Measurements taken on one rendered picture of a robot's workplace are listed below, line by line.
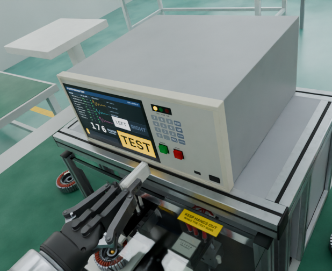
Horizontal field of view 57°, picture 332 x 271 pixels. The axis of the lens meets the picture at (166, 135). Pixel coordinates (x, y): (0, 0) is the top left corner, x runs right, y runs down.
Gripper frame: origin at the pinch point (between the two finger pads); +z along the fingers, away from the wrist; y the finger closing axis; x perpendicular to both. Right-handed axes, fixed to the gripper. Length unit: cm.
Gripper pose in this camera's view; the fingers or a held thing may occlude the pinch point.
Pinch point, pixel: (135, 178)
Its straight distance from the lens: 60.9
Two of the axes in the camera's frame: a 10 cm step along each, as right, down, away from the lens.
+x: -2.1, -7.7, -6.0
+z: 5.8, -5.9, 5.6
